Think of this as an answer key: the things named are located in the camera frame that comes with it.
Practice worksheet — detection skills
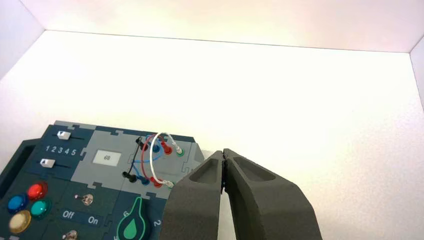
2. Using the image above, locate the blue round push button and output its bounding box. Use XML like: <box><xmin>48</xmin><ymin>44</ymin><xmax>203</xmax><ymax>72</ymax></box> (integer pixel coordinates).
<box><xmin>6</xmin><ymin>194</ymin><xmax>29</xmax><ymax>214</ymax></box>

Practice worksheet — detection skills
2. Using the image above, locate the yellow round push button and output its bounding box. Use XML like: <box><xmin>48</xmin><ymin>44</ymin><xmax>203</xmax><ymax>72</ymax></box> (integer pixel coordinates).
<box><xmin>8</xmin><ymin>210</ymin><xmax>32</xmax><ymax>234</ymax></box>

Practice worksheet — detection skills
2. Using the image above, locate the red jumper cable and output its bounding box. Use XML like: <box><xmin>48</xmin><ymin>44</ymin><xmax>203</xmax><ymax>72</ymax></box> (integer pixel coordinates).
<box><xmin>140</xmin><ymin>133</ymin><xmax>173</xmax><ymax>189</ymax></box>

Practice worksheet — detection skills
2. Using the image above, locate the dark teal task board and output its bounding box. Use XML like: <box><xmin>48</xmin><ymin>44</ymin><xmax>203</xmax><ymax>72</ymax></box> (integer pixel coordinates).
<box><xmin>0</xmin><ymin>120</ymin><xmax>207</xmax><ymax>240</ymax></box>

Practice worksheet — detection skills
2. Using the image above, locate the green drop-shaped rotary knob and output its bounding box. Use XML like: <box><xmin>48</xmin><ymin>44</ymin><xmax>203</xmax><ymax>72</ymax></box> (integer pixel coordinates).
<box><xmin>116</xmin><ymin>196</ymin><xmax>150</xmax><ymax>240</ymax></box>

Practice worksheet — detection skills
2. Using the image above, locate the black jumper cable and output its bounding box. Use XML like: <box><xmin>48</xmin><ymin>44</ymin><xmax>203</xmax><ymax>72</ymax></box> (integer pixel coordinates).
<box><xmin>122</xmin><ymin>135</ymin><xmax>150</xmax><ymax>184</ymax></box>

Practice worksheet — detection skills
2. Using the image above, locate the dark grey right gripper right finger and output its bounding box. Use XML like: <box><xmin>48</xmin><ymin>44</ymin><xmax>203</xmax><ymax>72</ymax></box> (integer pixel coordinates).
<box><xmin>222</xmin><ymin>148</ymin><xmax>324</xmax><ymax>240</ymax></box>

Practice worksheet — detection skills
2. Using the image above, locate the red round push button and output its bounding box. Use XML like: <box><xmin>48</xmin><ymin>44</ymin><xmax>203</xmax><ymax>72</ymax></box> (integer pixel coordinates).
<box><xmin>26</xmin><ymin>182</ymin><xmax>49</xmax><ymax>201</ymax></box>

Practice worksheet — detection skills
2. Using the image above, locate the blue jumper cable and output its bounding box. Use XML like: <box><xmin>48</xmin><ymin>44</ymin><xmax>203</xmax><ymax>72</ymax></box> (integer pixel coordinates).
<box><xmin>132</xmin><ymin>135</ymin><xmax>166</xmax><ymax>186</ymax></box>

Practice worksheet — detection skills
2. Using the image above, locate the white jumper cable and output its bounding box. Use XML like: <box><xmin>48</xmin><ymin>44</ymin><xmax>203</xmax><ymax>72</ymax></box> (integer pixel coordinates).
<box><xmin>149</xmin><ymin>131</ymin><xmax>185</xmax><ymax>189</ymax></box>

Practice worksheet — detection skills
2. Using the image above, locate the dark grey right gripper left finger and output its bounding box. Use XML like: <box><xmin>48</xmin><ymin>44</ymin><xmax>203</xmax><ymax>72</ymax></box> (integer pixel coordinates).
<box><xmin>158</xmin><ymin>150</ymin><xmax>225</xmax><ymax>240</ymax></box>

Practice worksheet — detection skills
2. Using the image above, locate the small grey display screen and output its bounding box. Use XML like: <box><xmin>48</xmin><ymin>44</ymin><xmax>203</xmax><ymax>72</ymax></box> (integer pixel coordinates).
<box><xmin>92</xmin><ymin>149</ymin><xmax>122</xmax><ymax>167</ymax></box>

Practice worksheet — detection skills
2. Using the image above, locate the green round push button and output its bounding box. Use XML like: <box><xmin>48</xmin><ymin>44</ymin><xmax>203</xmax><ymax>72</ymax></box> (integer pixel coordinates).
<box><xmin>30</xmin><ymin>199</ymin><xmax>53</xmax><ymax>219</ymax></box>

